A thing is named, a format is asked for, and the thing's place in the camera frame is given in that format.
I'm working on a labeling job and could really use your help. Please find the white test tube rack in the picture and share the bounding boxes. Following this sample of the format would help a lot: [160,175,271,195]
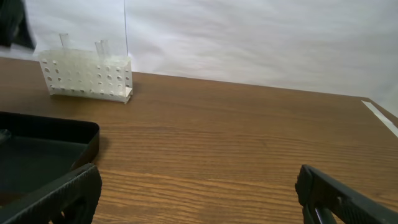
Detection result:
[37,48,134,105]

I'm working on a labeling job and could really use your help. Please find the black tray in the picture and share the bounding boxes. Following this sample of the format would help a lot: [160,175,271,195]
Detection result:
[0,111,101,207]

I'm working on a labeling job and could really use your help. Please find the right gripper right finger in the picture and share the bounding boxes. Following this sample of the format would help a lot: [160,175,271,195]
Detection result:
[294,164,398,224]

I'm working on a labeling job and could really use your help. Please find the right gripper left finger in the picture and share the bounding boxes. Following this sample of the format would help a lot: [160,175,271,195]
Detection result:
[0,163,103,224]

